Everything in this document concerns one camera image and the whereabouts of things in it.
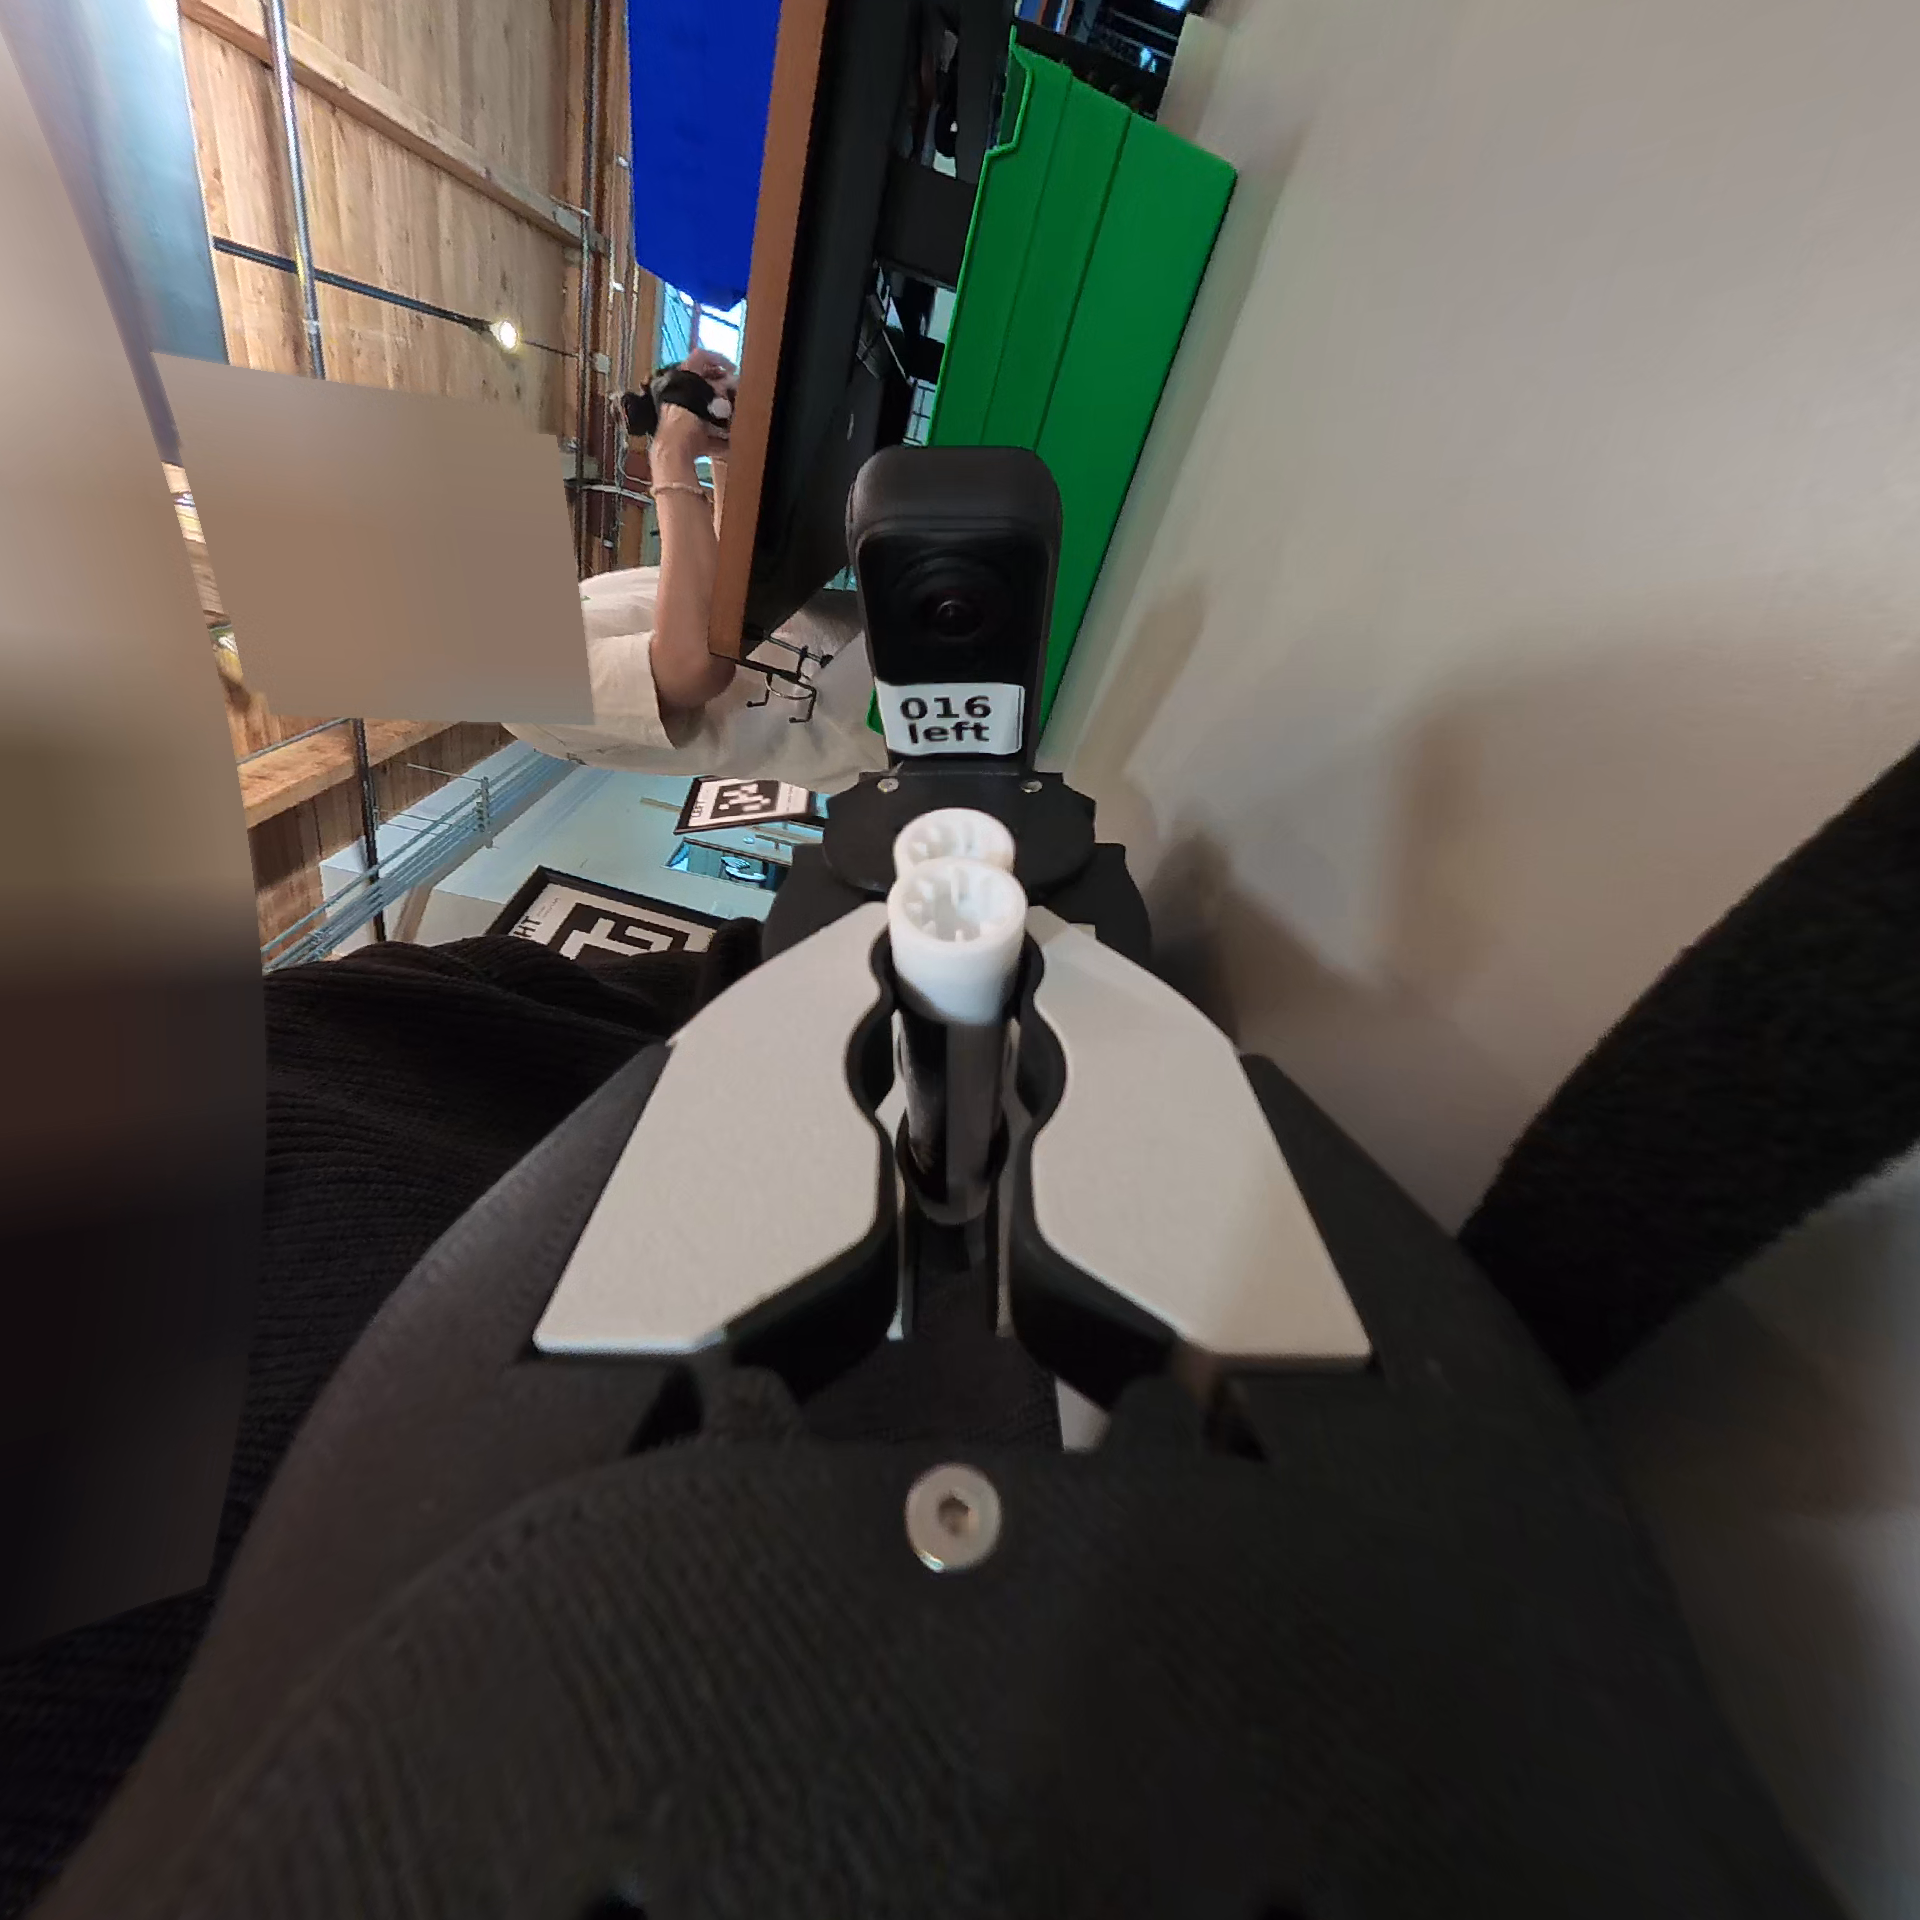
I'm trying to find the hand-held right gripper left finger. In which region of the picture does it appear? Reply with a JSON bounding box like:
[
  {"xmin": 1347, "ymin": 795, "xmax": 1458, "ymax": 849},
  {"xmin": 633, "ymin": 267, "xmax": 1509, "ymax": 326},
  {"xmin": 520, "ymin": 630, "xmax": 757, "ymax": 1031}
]
[{"xmin": 532, "ymin": 912, "xmax": 904, "ymax": 1355}]

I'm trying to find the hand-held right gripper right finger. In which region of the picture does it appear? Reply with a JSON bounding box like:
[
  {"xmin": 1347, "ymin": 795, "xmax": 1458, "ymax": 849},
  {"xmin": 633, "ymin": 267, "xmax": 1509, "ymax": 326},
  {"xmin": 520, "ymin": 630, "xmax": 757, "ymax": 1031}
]
[{"xmin": 1017, "ymin": 920, "xmax": 1375, "ymax": 1367}]

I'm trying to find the black dry erase marker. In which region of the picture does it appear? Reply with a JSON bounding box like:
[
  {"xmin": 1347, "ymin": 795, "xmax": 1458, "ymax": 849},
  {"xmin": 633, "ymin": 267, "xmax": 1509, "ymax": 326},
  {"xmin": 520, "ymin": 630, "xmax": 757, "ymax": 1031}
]
[
  {"xmin": 891, "ymin": 810, "xmax": 1021, "ymax": 880},
  {"xmin": 885, "ymin": 861, "xmax": 1033, "ymax": 1203}
]

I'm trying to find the black velcro strap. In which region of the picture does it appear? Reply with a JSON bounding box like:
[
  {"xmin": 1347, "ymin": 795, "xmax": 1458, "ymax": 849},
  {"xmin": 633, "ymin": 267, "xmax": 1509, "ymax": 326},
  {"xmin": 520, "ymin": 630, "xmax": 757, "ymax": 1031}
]
[{"xmin": 1458, "ymin": 774, "xmax": 1920, "ymax": 1391}]

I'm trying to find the wooden edged desk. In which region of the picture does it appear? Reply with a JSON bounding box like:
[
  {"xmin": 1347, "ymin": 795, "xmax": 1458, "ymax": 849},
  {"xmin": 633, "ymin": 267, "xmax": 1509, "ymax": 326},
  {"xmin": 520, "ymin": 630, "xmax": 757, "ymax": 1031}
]
[{"xmin": 704, "ymin": 0, "xmax": 1025, "ymax": 671}]

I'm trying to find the green plastic bin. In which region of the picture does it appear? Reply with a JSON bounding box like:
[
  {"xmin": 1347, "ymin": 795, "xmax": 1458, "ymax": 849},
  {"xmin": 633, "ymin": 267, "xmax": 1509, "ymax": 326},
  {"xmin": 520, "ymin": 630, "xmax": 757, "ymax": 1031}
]
[{"xmin": 920, "ymin": 42, "xmax": 1239, "ymax": 723}]

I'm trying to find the framed fiducial tag board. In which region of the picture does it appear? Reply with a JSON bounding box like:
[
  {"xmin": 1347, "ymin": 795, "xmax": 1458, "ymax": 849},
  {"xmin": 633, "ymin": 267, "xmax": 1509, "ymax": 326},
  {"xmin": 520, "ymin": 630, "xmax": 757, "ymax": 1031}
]
[{"xmin": 497, "ymin": 864, "xmax": 725, "ymax": 965}]

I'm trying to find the person's black knit clothing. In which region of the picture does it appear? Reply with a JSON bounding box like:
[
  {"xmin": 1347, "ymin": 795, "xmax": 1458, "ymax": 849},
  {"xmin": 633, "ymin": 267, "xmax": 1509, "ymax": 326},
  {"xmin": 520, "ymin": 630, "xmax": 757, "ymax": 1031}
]
[{"xmin": 263, "ymin": 920, "xmax": 770, "ymax": 1502}]

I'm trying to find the small fiducial tag sheet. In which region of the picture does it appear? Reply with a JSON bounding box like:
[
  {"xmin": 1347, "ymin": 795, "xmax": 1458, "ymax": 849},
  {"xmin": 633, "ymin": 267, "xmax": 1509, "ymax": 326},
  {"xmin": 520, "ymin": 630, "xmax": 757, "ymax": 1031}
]
[{"xmin": 674, "ymin": 776, "xmax": 828, "ymax": 839}]

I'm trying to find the blue plastic bin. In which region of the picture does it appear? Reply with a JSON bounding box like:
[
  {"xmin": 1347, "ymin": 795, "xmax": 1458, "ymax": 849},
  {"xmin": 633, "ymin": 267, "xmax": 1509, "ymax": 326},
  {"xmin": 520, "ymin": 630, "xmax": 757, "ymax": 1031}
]
[{"xmin": 627, "ymin": 0, "xmax": 828, "ymax": 310}]

